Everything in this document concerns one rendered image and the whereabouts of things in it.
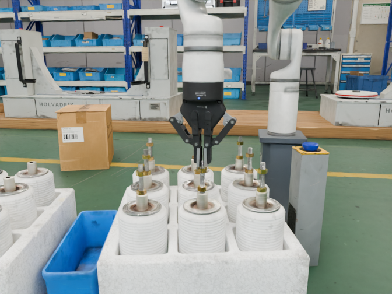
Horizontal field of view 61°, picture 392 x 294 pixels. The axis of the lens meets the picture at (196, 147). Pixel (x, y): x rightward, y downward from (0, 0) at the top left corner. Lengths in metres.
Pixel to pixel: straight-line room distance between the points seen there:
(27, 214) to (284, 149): 0.74
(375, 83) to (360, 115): 2.48
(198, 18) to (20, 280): 0.58
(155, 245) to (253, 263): 0.19
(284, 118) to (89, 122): 1.00
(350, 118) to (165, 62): 1.45
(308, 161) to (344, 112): 1.84
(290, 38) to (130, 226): 0.73
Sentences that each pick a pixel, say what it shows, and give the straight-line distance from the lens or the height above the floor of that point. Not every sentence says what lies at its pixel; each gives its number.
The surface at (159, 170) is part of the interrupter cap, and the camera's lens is 0.89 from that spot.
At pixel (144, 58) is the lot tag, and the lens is 2.69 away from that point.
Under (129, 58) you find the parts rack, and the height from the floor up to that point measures 0.60.
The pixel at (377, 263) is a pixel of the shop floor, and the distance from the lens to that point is 1.08.
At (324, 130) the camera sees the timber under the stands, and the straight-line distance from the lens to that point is 2.60.
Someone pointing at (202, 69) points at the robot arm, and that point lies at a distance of 0.58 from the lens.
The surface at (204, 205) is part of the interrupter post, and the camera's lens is 0.67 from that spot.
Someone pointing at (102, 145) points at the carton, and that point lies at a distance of 1.76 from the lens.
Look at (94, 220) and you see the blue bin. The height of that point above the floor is 0.09.
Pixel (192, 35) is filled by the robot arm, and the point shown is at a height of 0.57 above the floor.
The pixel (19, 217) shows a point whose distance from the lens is 0.84.
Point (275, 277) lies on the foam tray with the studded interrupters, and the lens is 0.69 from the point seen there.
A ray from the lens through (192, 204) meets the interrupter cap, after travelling 0.68.
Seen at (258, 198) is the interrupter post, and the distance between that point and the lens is 0.68.
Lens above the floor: 0.53
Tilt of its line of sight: 14 degrees down
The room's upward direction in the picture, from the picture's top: straight up
